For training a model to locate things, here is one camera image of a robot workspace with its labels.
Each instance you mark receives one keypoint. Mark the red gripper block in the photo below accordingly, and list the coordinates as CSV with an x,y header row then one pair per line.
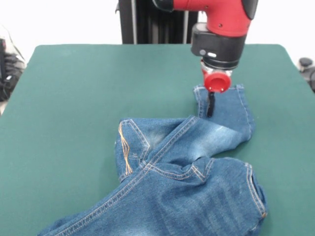
x,y
217,82

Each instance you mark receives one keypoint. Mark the blue denim jeans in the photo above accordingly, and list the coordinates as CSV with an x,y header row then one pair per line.
x,y
177,196

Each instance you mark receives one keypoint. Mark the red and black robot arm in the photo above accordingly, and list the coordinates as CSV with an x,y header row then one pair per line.
x,y
221,41

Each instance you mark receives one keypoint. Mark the black round-topped device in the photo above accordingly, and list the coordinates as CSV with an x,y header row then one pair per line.
x,y
306,62

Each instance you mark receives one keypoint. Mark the dark green table cloth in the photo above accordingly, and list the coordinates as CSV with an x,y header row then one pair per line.
x,y
73,98

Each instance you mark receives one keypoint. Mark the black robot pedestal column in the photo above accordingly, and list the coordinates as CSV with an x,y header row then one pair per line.
x,y
147,24

